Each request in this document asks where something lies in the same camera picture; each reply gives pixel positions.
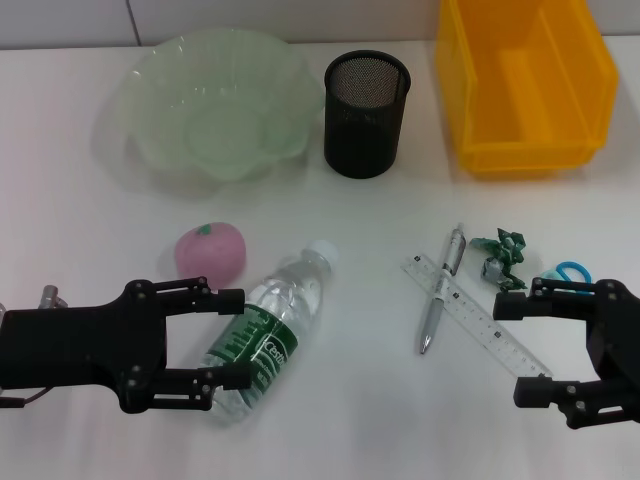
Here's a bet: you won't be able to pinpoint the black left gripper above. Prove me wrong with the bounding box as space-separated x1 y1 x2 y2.
0 279 170 414

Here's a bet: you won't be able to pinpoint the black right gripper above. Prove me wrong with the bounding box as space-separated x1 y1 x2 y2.
493 277 640 431

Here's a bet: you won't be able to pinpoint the clear plastic ruler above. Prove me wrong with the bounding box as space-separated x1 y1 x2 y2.
401 253 555 380

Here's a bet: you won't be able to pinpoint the pink peach toy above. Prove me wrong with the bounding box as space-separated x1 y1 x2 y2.
173 220 248 282

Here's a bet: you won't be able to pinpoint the clear water bottle green label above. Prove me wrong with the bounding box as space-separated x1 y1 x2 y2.
199 239 340 427

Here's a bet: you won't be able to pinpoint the blue scissors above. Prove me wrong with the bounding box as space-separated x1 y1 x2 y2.
537 260 596 294

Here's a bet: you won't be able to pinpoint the silver ballpoint pen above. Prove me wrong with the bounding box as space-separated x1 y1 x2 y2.
418 223 469 356

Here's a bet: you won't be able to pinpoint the pale green glass fruit plate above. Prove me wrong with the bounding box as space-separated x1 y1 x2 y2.
107 28 326 185

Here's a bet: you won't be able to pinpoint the black mesh pen holder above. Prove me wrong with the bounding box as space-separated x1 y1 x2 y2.
323 49 412 180

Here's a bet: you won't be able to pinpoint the yellow plastic bin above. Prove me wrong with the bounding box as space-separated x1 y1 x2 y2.
433 0 621 175

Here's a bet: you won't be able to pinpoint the left arm cable with connector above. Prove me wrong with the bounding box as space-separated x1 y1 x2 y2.
0 283 69 410

